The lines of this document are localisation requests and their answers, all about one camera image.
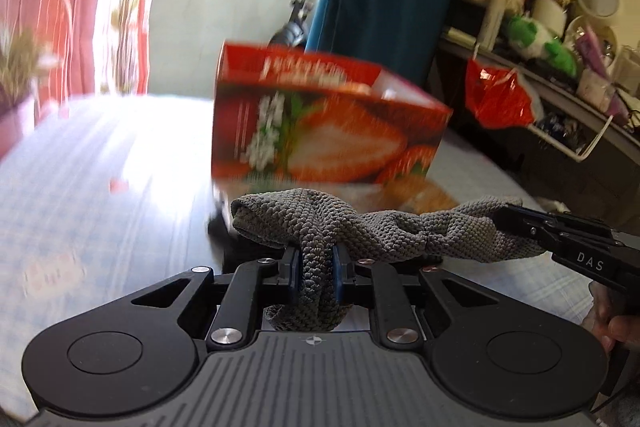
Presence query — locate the green and white plush toy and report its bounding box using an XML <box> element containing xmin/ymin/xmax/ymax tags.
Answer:
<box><xmin>504</xmin><ymin>16</ymin><xmax>580</xmax><ymax>76</ymax></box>

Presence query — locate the dark desk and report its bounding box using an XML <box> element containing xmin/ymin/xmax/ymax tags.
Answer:
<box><xmin>439</xmin><ymin>26</ymin><xmax>640</xmax><ymax>162</ymax></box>

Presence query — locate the white brush holder cup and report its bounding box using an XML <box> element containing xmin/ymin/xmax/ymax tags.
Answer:
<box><xmin>530</xmin><ymin>0</ymin><xmax>571</xmax><ymax>38</ymax></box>

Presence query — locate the person's right hand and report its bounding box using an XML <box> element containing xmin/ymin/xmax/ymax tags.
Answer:
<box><xmin>589</xmin><ymin>279</ymin><xmax>632</xmax><ymax>360</ymax></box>

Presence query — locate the white spray bottle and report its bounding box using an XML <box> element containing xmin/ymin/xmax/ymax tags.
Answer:
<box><xmin>477</xmin><ymin>0</ymin><xmax>505</xmax><ymax>52</ymax></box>

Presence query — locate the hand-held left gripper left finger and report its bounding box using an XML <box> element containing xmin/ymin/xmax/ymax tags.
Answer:
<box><xmin>127</xmin><ymin>247</ymin><xmax>303</xmax><ymax>351</ymax></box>

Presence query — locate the red strawberry print cardboard box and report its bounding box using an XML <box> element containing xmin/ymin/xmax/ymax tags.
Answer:
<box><xmin>210</xmin><ymin>41</ymin><xmax>455</xmax><ymax>186</ymax></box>

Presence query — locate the white wire rack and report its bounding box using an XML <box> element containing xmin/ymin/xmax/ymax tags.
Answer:
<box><xmin>469</xmin><ymin>41</ymin><xmax>617</xmax><ymax>164</ymax></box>

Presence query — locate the grey knit cloth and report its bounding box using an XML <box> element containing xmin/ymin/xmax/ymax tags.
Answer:
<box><xmin>230</xmin><ymin>187</ymin><xmax>547</xmax><ymax>334</ymax></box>

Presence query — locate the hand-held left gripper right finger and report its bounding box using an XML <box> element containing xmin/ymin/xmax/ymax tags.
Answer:
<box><xmin>330</xmin><ymin>246</ymin><xmax>502</xmax><ymax>351</ymax></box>

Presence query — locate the pink printed backdrop cloth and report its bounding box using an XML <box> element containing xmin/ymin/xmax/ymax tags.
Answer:
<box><xmin>0</xmin><ymin>0</ymin><xmax>165</xmax><ymax>160</ymax></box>

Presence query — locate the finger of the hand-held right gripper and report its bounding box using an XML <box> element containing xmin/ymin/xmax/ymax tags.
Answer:
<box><xmin>491</xmin><ymin>211</ymin><xmax>568</xmax><ymax>258</ymax></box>
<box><xmin>506</xmin><ymin>204</ymin><xmax>617</xmax><ymax>240</ymax></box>

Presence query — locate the red plastic bag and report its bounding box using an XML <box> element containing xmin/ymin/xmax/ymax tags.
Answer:
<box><xmin>464</xmin><ymin>57</ymin><xmax>545</xmax><ymax>134</ymax></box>

